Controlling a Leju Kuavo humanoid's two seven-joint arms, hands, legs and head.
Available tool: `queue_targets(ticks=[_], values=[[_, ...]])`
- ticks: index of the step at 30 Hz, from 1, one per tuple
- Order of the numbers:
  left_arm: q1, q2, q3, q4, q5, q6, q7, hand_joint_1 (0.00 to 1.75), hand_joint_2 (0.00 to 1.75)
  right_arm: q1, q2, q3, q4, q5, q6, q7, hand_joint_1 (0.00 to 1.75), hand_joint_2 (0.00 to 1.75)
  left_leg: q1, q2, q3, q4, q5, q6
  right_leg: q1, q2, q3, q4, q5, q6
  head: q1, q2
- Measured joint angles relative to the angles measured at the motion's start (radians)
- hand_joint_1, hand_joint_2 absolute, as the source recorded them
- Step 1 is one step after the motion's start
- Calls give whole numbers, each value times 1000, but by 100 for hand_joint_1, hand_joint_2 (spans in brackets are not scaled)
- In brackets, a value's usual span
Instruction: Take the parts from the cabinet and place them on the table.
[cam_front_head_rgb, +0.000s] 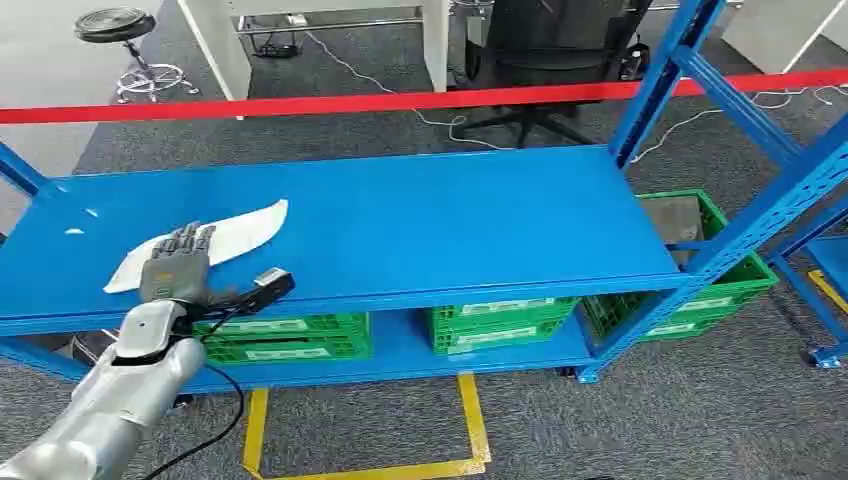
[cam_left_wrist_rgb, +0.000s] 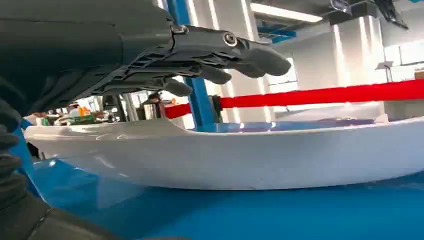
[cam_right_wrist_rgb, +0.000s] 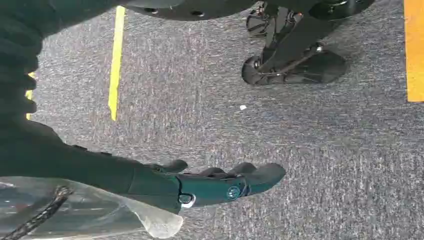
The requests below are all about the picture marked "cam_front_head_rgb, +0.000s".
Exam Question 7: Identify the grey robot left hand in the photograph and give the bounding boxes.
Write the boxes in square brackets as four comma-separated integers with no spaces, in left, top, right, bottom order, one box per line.
[139,221,217,306]

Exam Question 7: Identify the white parcel bag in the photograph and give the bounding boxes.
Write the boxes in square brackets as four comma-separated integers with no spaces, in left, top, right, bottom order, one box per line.
[102,198,290,295]

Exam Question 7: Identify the green plastic crate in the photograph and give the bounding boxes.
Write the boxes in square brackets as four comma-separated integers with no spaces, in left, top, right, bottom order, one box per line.
[193,312,373,366]
[426,297,582,357]
[582,189,781,344]

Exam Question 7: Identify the red barrier tape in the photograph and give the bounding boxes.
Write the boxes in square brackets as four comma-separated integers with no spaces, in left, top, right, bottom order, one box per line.
[0,68,848,126]

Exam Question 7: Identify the blue metal shelf rack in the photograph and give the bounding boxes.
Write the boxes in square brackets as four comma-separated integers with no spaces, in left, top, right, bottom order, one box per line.
[767,210,848,370]
[0,0,848,396]

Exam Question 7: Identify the black power adapter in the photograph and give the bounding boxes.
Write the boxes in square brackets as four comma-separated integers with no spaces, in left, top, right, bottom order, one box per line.
[253,42,301,60]

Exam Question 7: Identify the black round stool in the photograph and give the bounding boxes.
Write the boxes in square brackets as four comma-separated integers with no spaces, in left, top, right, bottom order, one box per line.
[73,6,201,105]

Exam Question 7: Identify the white desk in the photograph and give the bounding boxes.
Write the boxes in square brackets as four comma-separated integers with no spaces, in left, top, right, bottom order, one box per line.
[176,0,452,103]

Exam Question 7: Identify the black office chair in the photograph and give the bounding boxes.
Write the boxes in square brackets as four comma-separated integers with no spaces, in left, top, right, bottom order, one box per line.
[455,0,655,150]

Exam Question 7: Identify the grey parcel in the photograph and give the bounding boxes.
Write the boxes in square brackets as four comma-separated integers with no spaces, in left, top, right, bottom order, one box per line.
[638,194,704,268]

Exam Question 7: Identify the white panel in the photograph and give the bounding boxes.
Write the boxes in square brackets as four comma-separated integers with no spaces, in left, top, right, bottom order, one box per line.
[720,0,848,75]

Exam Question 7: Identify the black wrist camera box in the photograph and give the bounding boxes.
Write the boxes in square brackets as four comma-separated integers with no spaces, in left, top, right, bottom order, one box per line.
[233,266,297,317]

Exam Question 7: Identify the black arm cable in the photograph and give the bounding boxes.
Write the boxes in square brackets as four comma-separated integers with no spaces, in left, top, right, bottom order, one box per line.
[141,362,247,480]

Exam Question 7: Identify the white floor cable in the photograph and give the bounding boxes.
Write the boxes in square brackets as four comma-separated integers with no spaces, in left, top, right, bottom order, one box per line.
[629,84,848,165]
[303,31,513,152]

